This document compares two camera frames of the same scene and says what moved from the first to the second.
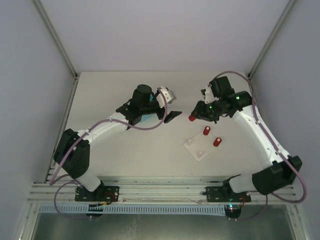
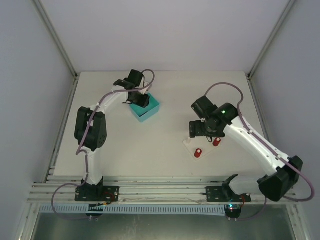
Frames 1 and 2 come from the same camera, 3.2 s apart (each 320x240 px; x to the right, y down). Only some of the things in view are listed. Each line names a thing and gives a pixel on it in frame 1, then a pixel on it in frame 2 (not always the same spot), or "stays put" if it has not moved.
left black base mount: x=103 y=193 stays put
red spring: x=191 y=118 to x=198 y=153
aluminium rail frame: x=62 y=190 stays put
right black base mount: x=220 y=194 stays put
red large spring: x=217 y=142 stays put
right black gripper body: x=200 y=110 to x=197 y=128
